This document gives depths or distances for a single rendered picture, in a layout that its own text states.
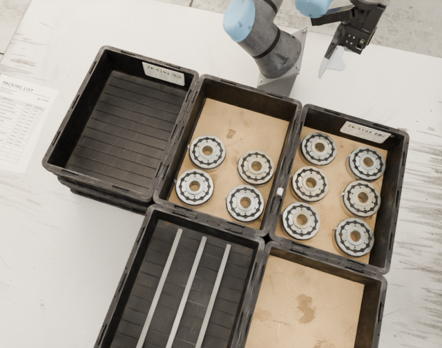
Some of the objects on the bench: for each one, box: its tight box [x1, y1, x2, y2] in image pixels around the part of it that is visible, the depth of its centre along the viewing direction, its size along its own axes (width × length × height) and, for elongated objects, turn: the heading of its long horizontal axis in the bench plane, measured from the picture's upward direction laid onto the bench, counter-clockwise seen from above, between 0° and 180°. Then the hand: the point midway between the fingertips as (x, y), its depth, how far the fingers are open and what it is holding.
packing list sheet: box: [0, 74, 59, 174], centre depth 126 cm, size 33×23×1 cm
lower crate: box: [57, 179, 148, 216], centre depth 118 cm, size 40×30×12 cm
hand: (327, 67), depth 106 cm, fingers open, 14 cm apart
